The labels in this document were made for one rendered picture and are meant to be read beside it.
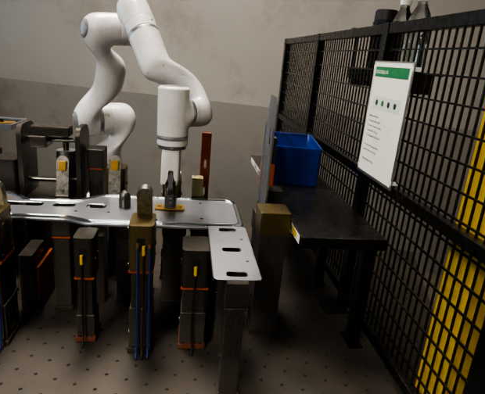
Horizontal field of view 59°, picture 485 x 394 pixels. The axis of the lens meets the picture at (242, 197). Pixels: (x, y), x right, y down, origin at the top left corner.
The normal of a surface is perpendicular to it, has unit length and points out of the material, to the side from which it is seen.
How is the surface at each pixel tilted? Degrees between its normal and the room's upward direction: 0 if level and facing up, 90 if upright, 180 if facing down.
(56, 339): 0
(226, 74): 90
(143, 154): 90
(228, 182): 90
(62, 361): 0
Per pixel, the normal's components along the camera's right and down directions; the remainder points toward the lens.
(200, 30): -0.22, 0.28
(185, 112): 0.74, 0.26
